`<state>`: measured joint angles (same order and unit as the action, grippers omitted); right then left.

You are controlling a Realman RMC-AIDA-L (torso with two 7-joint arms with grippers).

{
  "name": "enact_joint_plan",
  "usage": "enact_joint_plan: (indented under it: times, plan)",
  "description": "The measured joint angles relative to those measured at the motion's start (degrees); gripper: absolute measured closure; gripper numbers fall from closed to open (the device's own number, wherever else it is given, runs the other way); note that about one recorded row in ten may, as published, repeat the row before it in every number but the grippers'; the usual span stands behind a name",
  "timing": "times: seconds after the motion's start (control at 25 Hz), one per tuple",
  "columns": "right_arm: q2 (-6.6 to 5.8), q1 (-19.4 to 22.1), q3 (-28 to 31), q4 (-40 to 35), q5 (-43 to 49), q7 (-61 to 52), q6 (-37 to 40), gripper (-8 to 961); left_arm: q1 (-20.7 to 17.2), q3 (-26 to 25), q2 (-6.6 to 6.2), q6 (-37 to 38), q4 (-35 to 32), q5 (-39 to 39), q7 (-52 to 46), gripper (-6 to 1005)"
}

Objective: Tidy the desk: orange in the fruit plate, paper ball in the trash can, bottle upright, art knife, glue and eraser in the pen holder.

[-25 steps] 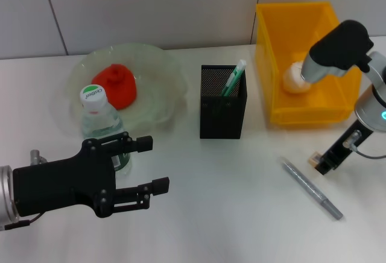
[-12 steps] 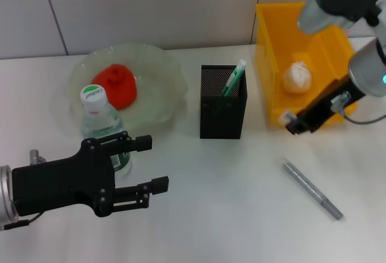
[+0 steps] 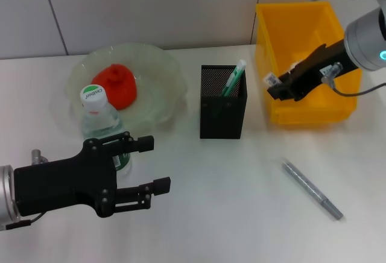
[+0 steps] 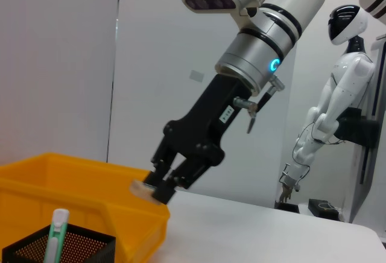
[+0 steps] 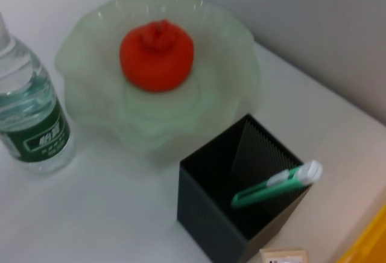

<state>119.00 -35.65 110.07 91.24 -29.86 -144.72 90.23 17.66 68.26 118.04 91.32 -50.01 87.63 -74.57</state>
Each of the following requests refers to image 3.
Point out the black mesh pen holder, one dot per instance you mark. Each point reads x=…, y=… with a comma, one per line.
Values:
x=221, y=118

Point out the silver wrist plug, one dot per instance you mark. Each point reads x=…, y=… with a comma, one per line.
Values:
x=331, y=72
x=37, y=156

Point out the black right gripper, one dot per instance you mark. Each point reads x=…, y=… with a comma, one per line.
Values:
x=319, y=70

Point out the translucent green fruit plate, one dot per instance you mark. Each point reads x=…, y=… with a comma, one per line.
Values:
x=160, y=94

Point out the mint green utility knife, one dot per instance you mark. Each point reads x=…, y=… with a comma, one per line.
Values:
x=233, y=79

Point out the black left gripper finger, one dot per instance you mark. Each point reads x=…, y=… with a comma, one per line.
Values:
x=163, y=185

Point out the silver right wrist plug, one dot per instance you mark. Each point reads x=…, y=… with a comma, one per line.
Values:
x=331, y=72

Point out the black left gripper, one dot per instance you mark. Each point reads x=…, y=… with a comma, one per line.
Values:
x=60, y=184

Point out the beige eraser with barcode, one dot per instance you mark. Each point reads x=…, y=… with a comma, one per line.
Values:
x=271, y=79

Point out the clear bottle green label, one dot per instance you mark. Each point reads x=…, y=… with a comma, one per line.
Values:
x=99, y=121

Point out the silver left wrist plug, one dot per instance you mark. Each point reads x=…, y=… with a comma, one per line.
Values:
x=37, y=156

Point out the yellow plastic bin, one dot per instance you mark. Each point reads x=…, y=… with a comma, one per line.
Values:
x=271, y=33

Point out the red-orange toy orange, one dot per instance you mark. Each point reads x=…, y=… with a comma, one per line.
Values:
x=120, y=88

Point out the grey marker pen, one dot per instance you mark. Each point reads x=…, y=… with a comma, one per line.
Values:
x=310, y=187

